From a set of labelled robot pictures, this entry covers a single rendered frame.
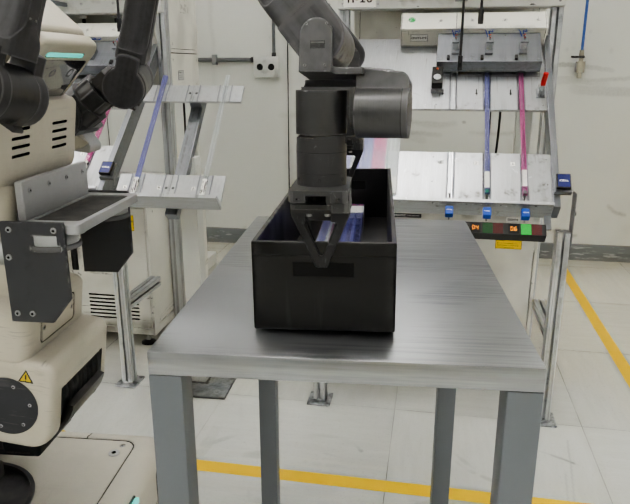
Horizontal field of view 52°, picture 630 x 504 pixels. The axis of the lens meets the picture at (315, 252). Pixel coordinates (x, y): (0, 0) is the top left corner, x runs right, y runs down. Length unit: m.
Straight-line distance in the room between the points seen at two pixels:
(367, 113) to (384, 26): 1.91
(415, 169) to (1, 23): 1.43
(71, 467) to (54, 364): 0.45
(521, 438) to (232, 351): 0.34
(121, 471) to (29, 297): 0.56
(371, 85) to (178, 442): 0.47
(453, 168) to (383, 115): 1.38
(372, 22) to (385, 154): 0.68
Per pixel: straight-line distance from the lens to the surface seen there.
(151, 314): 2.68
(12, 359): 1.16
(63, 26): 1.14
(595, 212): 4.10
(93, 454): 1.58
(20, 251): 1.06
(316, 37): 0.70
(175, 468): 0.84
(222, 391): 2.34
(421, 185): 2.02
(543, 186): 2.05
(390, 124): 0.69
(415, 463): 1.99
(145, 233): 2.58
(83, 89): 1.31
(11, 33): 0.88
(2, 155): 1.05
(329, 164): 0.71
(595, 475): 2.08
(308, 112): 0.70
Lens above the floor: 1.12
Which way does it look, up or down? 16 degrees down
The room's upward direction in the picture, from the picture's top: straight up
